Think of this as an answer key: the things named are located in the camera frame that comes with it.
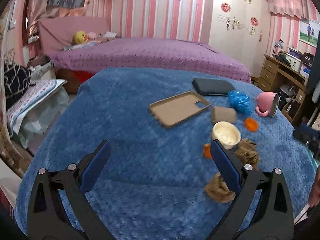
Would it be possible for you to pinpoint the orange bottle cap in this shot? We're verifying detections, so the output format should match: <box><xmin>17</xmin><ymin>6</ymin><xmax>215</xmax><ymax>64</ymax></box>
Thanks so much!
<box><xmin>244</xmin><ymin>118</ymin><xmax>259</xmax><ymax>132</ymax></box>

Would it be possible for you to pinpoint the blue plastic bag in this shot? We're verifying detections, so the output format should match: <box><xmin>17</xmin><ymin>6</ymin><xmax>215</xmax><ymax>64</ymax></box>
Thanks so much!
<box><xmin>227</xmin><ymin>90</ymin><xmax>254</xmax><ymax>116</ymax></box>

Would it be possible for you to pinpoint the white paper cup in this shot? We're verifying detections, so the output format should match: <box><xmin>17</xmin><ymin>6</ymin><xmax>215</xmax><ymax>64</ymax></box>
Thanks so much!
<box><xmin>212</xmin><ymin>121</ymin><xmax>241</xmax><ymax>150</ymax></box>

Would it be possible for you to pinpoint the orange peel piece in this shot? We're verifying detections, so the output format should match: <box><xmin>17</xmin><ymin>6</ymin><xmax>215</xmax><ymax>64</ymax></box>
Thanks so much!
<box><xmin>203</xmin><ymin>144</ymin><xmax>212</xmax><ymax>159</ymax></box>

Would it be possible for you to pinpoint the brown cardboard tube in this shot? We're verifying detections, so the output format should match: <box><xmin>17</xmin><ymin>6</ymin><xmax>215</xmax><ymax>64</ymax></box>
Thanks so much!
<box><xmin>211</xmin><ymin>106</ymin><xmax>237</xmax><ymax>124</ymax></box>

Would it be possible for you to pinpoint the person's right hand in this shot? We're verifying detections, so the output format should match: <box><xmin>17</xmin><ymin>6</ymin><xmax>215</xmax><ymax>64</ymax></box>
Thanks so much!
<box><xmin>309</xmin><ymin>166</ymin><xmax>320</xmax><ymax>207</ymax></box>

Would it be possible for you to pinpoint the wooden desk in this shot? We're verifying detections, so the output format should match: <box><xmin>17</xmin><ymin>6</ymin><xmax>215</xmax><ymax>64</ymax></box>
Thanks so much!
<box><xmin>258</xmin><ymin>55</ymin><xmax>306</xmax><ymax>126</ymax></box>

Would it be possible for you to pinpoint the pink metal mug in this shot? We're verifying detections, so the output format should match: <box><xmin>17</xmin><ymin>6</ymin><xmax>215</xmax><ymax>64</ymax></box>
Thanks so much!
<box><xmin>255</xmin><ymin>92</ymin><xmax>279</xmax><ymax>117</ymax></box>

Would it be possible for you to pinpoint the blue fleece blanket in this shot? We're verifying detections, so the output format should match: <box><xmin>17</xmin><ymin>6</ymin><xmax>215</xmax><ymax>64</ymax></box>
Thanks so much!
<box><xmin>15</xmin><ymin>68</ymin><xmax>316</xmax><ymax>239</ymax></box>

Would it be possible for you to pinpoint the framed couple photo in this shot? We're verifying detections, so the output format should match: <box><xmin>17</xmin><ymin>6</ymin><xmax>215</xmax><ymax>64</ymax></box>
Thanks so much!
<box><xmin>298</xmin><ymin>20</ymin><xmax>320</xmax><ymax>48</ymax></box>

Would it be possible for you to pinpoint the black smartphone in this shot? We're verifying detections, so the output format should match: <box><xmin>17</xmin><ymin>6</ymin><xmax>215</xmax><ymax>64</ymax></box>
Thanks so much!
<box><xmin>192</xmin><ymin>78</ymin><xmax>235</xmax><ymax>96</ymax></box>

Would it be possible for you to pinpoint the dotted folded bedding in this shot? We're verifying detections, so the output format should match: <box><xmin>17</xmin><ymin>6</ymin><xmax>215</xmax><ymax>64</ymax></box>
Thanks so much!
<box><xmin>7</xmin><ymin>79</ymin><xmax>69</xmax><ymax>140</ymax></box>

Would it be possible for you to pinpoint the pink window curtain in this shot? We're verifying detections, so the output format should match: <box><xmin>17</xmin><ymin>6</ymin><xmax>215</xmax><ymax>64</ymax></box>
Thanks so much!
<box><xmin>268</xmin><ymin>0</ymin><xmax>312</xmax><ymax>20</ymax></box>

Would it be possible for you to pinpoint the white wardrobe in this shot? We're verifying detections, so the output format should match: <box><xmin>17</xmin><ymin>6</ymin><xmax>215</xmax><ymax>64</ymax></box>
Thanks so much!
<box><xmin>209</xmin><ymin>0</ymin><xmax>271</xmax><ymax>77</ymax></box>

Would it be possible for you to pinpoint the purple dotted bed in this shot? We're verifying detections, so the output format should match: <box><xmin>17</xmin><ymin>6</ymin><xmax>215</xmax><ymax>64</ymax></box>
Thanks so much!
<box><xmin>46</xmin><ymin>38</ymin><xmax>251</xmax><ymax>83</ymax></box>

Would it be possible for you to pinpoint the tan phone case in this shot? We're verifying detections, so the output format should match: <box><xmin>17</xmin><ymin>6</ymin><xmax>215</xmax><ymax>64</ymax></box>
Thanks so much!
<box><xmin>148</xmin><ymin>91</ymin><xmax>210</xmax><ymax>129</ymax></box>

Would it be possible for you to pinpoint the black white patterned cloth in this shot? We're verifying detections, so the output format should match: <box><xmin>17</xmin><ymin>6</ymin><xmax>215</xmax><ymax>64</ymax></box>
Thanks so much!
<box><xmin>4</xmin><ymin>63</ymin><xmax>31</xmax><ymax>109</ymax></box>

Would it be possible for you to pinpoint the yellow duck plush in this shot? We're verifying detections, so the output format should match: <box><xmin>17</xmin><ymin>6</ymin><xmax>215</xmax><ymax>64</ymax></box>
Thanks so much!
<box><xmin>73</xmin><ymin>30</ymin><xmax>88</xmax><ymax>45</ymax></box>

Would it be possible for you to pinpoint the pink headboard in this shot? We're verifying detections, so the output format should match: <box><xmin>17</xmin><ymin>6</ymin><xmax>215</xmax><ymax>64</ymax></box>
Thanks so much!
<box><xmin>37</xmin><ymin>16</ymin><xmax>110</xmax><ymax>55</ymax></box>

